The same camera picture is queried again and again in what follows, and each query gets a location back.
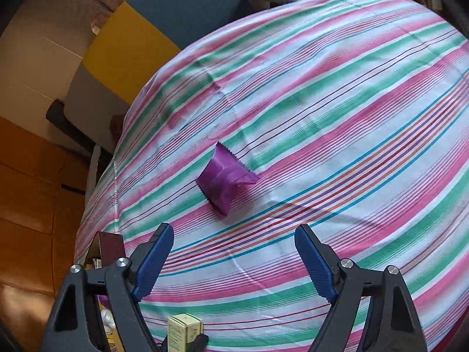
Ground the grey yellow blue chair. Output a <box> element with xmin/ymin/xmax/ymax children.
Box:
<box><xmin>64</xmin><ymin>0</ymin><xmax>316</xmax><ymax>199</ymax></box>

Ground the clear plastic wrap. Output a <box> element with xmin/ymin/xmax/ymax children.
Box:
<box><xmin>101</xmin><ymin>308</ymin><xmax>116</xmax><ymax>332</ymax></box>

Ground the green and white small box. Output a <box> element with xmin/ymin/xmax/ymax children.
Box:
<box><xmin>167</xmin><ymin>313</ymin><xmax>204</xmax><ymax>352</ymax></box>

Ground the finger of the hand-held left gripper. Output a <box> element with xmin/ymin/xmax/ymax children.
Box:
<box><xmin>188</xmin><ymin>334</ymin><xmax>209</xmax><ymax>352</ymax></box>

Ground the wooden wardrobe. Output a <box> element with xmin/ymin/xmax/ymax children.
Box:
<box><xmin>0</xmin><ymin>115</ymin><xmax>96</xmax><ymax>338</ymax></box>

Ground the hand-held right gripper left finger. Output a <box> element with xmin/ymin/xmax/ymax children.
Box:
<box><xmin>40</xmin><ymin>223</ymin><xmax>174</xmax><ymax>352</ymax></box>

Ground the black rolled mat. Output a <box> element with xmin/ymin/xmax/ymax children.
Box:
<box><xmin>46</xmin><ymin>100</ymin><xmax>121</xmax><ymax>156</ymax></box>

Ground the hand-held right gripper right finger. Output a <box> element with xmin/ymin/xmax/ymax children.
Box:
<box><xmin>294</xmin><ymin>224</ymin><xmax>429</xmax><ymax>352</ymax></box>

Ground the dark red bag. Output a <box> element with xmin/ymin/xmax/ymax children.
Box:
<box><xmin>110</xmin><ymin>115</ymin><xmax>127</xmax><ymax>143</ymax></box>

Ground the gold metal tin box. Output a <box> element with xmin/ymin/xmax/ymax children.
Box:
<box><xmin>82</xmin><ymin>231</ymin><xmax>127</xmax><ymax>352</ymax></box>

